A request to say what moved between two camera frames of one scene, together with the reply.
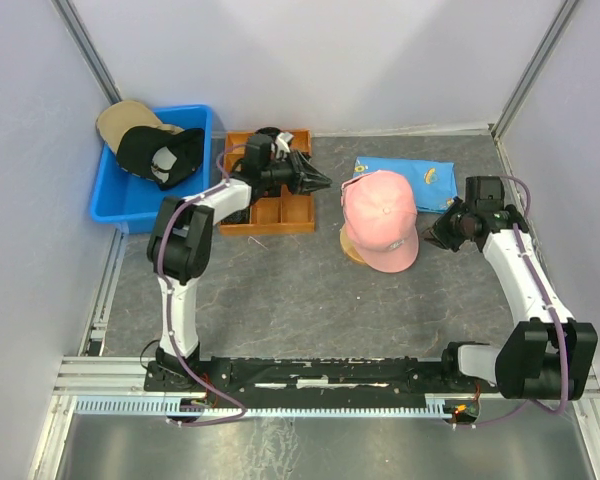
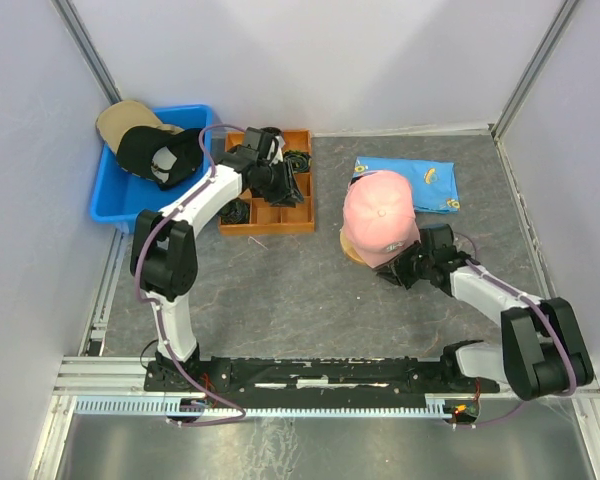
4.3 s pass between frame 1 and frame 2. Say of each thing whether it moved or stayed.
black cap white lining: stayed
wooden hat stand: stayed
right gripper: moved
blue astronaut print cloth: stayed
